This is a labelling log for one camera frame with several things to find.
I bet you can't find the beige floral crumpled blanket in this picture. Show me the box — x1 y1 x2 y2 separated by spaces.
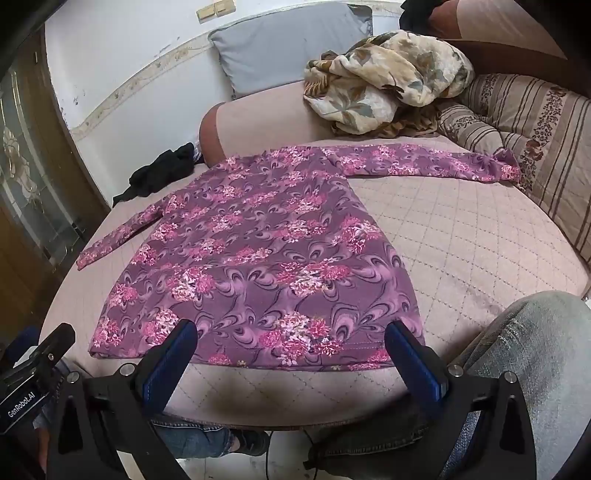
304 30 475 138

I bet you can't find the purple floral long-sleeve shirt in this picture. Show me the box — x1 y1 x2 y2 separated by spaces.
77 143 521 371

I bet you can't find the striped floral brown pillow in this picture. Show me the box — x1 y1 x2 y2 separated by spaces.
437 74 590 262

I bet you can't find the pink brown bolster cushion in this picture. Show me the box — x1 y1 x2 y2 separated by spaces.
198 82 334 167

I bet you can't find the brown pink headboard cushion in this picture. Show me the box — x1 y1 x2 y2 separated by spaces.
427 1 590 96

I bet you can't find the black garment on bed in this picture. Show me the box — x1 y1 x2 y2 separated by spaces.
112 143 195 206

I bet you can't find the grey pillow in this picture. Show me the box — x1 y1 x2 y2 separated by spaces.
208 2 373 98

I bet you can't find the beige wall switch plate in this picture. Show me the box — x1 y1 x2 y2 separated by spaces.
197 0 236 23

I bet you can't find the person's leg in jeans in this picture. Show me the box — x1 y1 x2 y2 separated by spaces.
313 291 590 479

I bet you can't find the dark garment behind blanket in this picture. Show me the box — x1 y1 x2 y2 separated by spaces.
399 0 459 35

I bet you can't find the pink quilted bed cover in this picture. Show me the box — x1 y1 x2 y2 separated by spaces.
41 134 591 432

